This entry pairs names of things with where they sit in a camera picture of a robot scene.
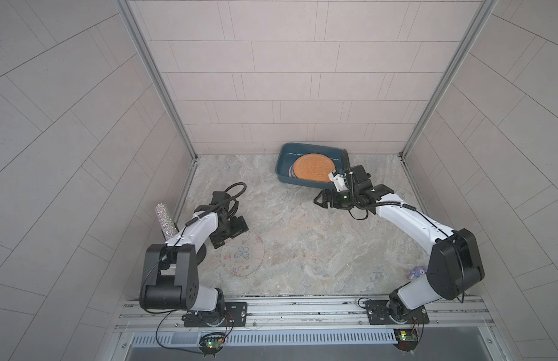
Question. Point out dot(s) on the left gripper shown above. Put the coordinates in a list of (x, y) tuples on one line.
[(237, 229)]

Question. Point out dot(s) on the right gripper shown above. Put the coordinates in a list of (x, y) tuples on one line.
[(332, 201)]

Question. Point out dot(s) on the orange round coaster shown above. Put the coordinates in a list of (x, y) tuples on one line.
[(313, 167)]

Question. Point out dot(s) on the teal storage box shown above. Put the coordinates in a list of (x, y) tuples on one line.
[(290, 152)]

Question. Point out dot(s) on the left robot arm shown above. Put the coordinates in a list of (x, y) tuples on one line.
[(171, 269)]

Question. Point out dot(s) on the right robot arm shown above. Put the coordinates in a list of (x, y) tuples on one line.
[(454, 263)]

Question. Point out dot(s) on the pale butterfly coaster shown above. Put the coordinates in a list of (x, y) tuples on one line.
[(243, 255)]

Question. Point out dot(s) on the glitter microphone on stand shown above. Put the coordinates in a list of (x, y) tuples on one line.
[(170, 230)]

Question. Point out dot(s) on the small purple toy figure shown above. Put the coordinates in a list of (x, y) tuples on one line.
[(416, 272)]

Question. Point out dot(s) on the left controller board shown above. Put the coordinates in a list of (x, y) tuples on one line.
[(212, 343)]

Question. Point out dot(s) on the controller board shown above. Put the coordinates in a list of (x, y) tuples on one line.
[(407, 339), (212, 343)]

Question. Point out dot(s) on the right controller board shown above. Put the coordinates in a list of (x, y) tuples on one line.
[(407, 339)]

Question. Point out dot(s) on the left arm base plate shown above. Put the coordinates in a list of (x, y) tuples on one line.
[(233, 313)]

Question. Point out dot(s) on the aluminium mounting rail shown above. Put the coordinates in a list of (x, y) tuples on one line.
[(323, 312)]

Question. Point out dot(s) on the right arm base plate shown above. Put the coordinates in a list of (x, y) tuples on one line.
[(379, 314)]

